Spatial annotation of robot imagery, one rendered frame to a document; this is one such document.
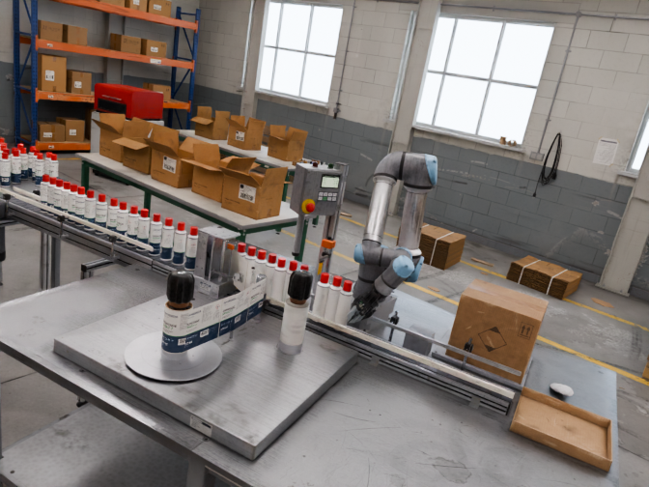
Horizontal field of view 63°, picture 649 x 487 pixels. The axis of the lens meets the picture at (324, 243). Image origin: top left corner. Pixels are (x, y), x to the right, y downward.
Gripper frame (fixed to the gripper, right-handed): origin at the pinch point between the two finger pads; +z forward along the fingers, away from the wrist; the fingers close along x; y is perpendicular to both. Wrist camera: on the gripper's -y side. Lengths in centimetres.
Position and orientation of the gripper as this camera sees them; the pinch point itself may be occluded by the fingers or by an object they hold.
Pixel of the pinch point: (351, 319)
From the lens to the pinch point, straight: 211.1
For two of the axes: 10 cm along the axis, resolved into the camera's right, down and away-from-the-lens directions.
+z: -5.8, 6.7, 4.6
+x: 6.7, 7.2, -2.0
